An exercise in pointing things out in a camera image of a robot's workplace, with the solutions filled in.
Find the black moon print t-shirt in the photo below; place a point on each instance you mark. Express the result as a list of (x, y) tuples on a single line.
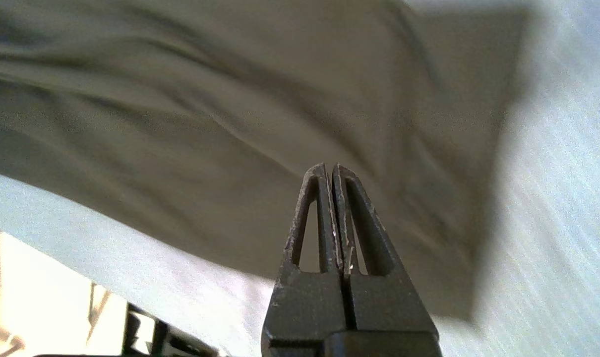
[(230, 124)]

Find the blue bed sheet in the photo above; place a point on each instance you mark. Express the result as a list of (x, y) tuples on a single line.
[(553, 198)]

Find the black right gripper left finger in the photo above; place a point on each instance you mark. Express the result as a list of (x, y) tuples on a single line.
[(305, 307)]

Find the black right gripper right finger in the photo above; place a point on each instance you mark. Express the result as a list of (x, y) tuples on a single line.
[(384, 307)]

